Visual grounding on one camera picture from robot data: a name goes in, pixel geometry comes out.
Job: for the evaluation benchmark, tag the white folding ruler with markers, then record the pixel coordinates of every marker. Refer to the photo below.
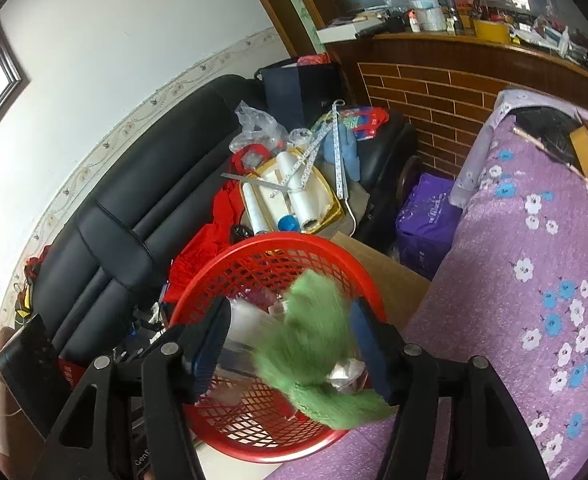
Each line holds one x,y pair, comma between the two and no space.
338,160

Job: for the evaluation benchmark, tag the yellow tray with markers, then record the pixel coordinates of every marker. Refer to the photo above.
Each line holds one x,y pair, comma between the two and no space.
329,200

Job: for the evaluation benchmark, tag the yellow box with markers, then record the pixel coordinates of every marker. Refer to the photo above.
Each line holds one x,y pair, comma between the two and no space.
491,31

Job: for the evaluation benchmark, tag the red blue packet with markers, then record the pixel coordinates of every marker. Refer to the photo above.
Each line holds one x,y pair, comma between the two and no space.
366,122

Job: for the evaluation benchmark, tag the black flat device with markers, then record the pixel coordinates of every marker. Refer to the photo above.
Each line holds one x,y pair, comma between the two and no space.
29,370

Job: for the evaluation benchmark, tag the wooden chopstick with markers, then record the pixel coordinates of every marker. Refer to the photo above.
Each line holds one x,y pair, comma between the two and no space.
559,165

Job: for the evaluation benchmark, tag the red plastic basket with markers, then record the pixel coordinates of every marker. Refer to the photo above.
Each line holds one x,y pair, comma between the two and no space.
254,260

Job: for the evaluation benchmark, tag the black leather sofa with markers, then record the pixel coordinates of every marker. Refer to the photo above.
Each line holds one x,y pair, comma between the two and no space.
124,210

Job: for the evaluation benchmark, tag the clear plastic bag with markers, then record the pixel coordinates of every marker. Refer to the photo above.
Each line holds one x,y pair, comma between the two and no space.
254,125

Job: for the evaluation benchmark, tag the dark shopping bag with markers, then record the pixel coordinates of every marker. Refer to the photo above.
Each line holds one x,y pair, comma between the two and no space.
299,92

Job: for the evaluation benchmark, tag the purple package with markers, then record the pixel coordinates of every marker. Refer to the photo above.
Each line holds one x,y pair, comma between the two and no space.
426,225

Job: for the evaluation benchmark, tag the red cloth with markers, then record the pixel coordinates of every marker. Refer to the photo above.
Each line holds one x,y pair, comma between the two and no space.
199,250

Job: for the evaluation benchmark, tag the purple floral tablecloth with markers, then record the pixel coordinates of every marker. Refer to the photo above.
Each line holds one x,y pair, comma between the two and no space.
499,260

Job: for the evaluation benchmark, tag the yellow round container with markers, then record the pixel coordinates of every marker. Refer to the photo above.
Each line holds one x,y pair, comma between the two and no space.
585,152

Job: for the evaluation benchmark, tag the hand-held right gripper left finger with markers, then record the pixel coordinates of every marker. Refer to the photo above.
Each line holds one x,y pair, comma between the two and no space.
209,350

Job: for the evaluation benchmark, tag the white flat box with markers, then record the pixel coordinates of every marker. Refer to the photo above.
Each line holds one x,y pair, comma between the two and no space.
349,30

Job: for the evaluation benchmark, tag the green fluffy cloth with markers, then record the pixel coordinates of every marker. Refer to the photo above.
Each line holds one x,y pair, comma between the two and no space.
314,320

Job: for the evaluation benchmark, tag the brown cardboard box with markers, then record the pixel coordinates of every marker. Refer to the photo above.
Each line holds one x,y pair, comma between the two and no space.
389,280

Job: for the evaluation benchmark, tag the blue glove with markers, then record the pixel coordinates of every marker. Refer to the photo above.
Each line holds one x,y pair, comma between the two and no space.
346,150

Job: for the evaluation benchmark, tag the black mesh pad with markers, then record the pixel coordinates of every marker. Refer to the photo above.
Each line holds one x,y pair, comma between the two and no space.
549,132

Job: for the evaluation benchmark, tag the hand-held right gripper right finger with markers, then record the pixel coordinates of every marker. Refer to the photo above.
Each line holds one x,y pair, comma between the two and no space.
371,355

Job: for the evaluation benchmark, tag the dark window frame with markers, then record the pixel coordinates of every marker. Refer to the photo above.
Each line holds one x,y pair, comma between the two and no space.
1,85

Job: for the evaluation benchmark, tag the white paper roll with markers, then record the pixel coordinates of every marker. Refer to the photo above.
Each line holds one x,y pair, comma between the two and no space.
254,207
289,170
306,207

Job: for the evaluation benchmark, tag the wooden brick-pattern counter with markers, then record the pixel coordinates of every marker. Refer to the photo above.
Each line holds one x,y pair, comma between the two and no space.
424,90

